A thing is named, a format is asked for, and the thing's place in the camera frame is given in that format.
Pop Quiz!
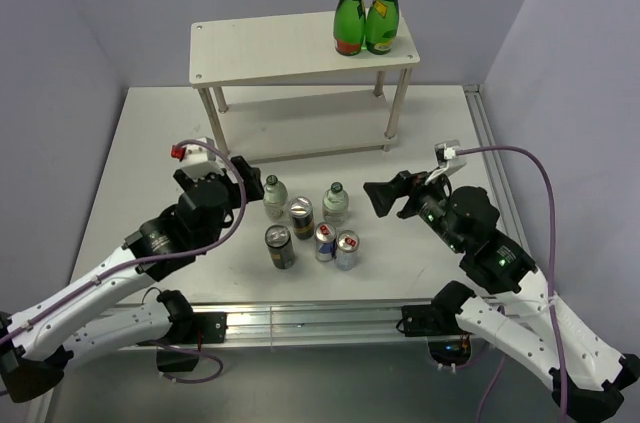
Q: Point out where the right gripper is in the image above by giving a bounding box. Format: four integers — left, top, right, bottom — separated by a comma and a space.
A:
362, 164, 465, 251

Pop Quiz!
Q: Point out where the clear Chang bottle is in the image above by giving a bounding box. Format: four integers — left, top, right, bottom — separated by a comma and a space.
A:
322, 182, 349, 227
263, 175, 288, 222

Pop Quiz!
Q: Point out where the black can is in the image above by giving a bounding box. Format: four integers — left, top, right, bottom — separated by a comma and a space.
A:
264, 224, 295, 270
288, 196, 315, 240

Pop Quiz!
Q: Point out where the black can front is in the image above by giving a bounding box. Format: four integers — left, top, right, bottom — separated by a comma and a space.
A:
264, 224, 295, 270

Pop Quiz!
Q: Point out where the blue silver can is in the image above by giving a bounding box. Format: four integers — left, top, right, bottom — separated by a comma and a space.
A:
335, 230, 360, 271
314, 222, 337, 262

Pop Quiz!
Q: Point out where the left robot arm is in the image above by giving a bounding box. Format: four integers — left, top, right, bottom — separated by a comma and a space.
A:
1, 156, 264, 403

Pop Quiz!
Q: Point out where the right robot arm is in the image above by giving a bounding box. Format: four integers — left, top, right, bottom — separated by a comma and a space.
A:
363, 171, 639, 422

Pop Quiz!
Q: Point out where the white two-tier shelf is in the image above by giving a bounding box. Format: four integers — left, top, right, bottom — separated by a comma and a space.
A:
189, 12, 420, 162

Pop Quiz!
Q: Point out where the green bottle red label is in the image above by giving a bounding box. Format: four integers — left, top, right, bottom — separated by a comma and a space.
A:
333, 0, 366, 56

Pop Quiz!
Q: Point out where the green bottle yellow label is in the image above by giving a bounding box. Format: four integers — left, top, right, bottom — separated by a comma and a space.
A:
365, 0, 400, 55

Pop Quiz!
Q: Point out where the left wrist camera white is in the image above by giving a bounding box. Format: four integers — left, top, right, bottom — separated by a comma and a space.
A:
171, 144, 222, 181

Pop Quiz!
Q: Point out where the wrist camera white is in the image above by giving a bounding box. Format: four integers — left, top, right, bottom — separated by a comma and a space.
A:
171, 144, 222, 181
434, 140, 466, 177

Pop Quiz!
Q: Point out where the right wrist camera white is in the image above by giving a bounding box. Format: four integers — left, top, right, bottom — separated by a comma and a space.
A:
434, 140, 466, 177

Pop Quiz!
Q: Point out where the aluminium rail frame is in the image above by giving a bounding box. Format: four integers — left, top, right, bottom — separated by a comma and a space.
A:
24, 84, 571, 423

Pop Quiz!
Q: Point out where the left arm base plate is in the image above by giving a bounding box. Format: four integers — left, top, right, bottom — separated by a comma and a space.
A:
156, 313, 227, 373

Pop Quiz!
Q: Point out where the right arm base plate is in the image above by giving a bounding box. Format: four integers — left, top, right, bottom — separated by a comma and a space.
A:
395, 304, 472, 371

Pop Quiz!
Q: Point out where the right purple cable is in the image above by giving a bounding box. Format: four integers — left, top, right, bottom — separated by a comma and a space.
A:
457, 145, 569, 423

